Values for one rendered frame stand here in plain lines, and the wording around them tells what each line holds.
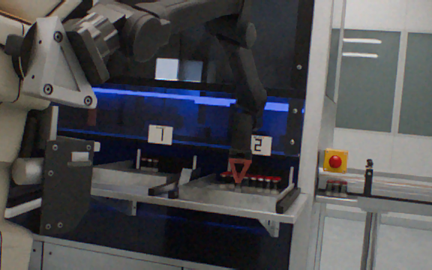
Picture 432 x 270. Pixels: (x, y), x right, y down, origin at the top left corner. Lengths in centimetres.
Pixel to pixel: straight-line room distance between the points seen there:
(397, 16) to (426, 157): 163
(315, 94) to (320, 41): 17
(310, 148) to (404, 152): 465
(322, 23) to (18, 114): 107
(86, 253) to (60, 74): 127
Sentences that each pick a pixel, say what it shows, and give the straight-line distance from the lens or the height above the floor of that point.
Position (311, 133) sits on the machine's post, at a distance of 168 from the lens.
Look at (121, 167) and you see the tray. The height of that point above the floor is 89.
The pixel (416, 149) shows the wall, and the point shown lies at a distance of 631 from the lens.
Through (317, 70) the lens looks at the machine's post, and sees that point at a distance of 168.
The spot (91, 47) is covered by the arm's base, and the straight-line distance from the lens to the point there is 75.
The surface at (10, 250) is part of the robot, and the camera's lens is 92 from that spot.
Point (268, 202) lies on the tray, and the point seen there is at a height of 90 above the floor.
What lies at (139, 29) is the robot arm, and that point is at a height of 123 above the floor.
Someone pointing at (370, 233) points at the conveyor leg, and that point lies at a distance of 185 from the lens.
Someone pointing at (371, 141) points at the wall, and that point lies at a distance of 628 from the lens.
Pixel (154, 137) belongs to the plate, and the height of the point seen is 101.
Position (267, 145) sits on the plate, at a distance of 170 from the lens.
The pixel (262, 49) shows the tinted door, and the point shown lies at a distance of 173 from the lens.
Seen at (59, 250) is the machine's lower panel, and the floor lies 56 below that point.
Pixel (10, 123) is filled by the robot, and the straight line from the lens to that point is 91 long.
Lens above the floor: 112
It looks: 3 degrees down
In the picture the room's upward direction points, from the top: 5 degrees clockwise
